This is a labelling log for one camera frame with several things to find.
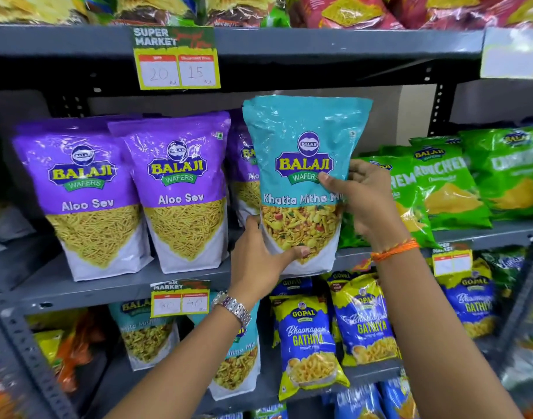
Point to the person's right hand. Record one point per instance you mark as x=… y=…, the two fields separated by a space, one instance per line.
x=373 y=205

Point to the person's left hand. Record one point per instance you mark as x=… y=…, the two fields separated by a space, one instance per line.
x=251 y=261

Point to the person's right thumb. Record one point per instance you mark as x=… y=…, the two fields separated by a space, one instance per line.
x=334 y=181

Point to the person's left thumb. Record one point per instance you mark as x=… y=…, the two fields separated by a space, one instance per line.
x=290 y=255

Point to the teal snack mix packet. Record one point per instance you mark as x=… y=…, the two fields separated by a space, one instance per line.
x=292 y=130
x=236 y=366
x=146 y=335

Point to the person's right forearm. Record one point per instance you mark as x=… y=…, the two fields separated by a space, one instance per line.
x=432 y=340

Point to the person's left forearm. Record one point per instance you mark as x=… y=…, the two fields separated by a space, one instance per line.
x=179 y=366

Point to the blue yellow snack packet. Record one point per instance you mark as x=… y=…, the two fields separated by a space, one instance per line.
x=469 y=301
x=308 y=344
x=295 y=285
x=367 y=322

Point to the green chips packet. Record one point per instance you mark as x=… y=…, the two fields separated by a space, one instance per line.
x=506 y=170
x=449 y=187
x=408 y=191

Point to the silver metal wristwatch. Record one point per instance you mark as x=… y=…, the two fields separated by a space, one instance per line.
x=234 y=307

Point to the purple sev snack packet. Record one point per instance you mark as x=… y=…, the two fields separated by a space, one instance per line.
x=183 y=191
x=242 y=170
x=83 y=191

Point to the small green yellow price tag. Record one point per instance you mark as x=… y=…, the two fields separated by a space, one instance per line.
x=452 y=259

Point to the grey metal shelf rack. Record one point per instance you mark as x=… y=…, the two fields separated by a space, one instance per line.
x=292 y=43

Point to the blue chips packet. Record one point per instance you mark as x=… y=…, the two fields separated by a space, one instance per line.
x=397 y=399
x=358 y=403

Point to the red yellow snack packet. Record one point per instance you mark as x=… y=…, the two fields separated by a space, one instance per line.
x=340 y=10
x=463 y=8

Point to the dark green snack packet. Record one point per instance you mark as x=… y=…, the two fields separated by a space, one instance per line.
x=506 y=268

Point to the yellow brown snack packet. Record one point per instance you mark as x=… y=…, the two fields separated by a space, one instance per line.
x=153 y=8
x=238 y=10

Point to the large green yellow price tag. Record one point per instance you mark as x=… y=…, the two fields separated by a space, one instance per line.
x=177 y=61

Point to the blank white shelf label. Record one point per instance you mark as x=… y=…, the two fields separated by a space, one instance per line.
x=508 y=54

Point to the orange snack packet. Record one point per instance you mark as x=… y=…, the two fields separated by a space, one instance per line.
x=81 y=340

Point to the small yellow snack packet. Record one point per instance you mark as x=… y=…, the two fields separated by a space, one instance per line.
x=48 y=344

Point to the white plastic packet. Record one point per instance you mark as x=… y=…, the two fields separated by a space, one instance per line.
x=9 y=224

